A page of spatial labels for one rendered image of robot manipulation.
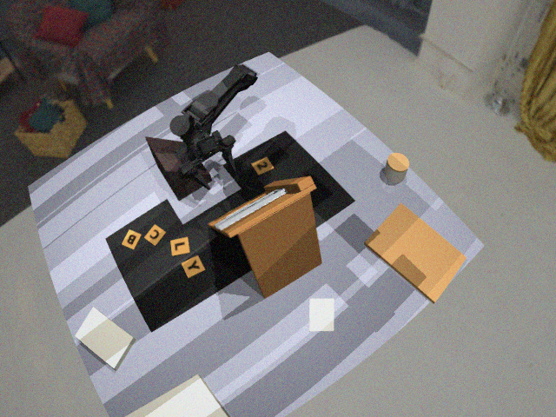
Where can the cream flat rectangular block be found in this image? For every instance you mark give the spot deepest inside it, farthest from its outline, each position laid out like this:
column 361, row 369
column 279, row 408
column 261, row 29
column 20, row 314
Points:
column 105, row 338

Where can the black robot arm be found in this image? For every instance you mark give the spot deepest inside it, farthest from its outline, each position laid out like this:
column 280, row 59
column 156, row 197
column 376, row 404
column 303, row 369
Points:
column 200, row 114

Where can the orange flat rectangular board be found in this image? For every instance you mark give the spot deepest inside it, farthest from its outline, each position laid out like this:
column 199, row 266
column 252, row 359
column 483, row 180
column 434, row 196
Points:
column 416, row 252

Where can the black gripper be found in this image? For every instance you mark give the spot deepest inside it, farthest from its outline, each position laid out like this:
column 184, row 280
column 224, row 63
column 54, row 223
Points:
column 187, row 169

